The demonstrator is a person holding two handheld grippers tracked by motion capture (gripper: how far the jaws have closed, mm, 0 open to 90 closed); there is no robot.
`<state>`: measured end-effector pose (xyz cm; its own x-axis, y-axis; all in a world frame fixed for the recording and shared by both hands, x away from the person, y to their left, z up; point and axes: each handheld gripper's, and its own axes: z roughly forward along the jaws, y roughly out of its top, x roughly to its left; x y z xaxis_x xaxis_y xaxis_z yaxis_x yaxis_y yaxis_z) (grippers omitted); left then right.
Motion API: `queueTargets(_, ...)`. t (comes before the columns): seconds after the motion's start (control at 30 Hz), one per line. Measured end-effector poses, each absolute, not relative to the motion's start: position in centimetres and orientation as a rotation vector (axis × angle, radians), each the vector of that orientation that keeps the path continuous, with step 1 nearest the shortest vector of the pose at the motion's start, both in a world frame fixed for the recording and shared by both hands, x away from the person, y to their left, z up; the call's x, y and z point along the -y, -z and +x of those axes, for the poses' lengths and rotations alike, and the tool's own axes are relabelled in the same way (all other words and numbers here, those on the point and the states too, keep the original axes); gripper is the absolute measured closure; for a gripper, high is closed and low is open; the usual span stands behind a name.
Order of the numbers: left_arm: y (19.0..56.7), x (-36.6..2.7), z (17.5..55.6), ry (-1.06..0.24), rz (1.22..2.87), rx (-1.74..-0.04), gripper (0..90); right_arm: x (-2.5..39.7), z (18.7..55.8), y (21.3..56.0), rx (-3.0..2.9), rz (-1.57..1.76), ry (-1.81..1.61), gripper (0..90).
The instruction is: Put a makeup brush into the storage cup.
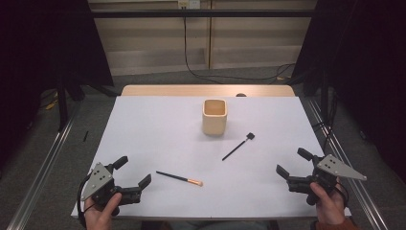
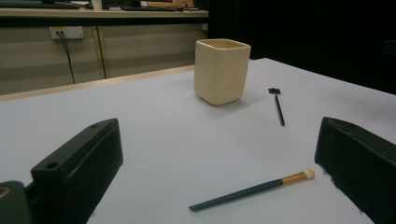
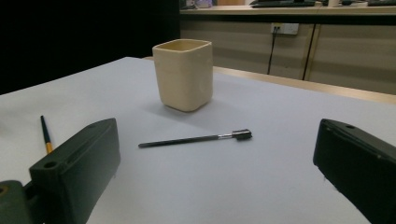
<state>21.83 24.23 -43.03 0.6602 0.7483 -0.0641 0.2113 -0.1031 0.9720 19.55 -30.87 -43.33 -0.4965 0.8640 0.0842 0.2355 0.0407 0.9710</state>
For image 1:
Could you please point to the person's right hand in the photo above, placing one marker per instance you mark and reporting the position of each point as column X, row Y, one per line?
column 330, row 207

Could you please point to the small black stick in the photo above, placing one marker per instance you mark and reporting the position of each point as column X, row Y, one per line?
column 85, row 136

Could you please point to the black metal stand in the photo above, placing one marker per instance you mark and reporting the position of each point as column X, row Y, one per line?
column 63, row 105
column 325, row 96

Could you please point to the makeup brush with orange bristles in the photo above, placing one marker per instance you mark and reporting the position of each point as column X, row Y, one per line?
column 178, row 177

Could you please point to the white wall outlet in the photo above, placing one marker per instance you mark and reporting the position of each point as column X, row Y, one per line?
column 189, row 4

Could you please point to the black curtain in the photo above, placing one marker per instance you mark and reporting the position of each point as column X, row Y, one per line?
column 367, row 64
column 32, row 48

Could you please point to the black horizontal bar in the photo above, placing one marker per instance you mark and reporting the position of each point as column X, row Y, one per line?
column 191, row 13

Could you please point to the dark round table knob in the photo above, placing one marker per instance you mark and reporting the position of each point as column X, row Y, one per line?
column 241, row 95

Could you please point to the black square-headed makeup brush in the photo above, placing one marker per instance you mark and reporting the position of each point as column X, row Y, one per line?
column 237, row 147

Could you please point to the person's left hand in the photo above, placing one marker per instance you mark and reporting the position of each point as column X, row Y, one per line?
column 99, row 218

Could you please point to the aluminium floor rail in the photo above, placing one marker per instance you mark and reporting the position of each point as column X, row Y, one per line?
column 41, row 174
column 367, row 199

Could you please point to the white table sheet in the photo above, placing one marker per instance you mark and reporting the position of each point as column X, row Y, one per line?
column 159, row 143

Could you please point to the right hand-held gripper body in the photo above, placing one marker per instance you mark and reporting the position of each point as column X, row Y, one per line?
column 325, row 179

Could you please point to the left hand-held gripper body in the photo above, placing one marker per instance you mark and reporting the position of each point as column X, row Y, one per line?
column 102, row 188

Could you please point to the beige square cup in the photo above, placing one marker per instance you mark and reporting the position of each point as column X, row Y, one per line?
column 214, row 124

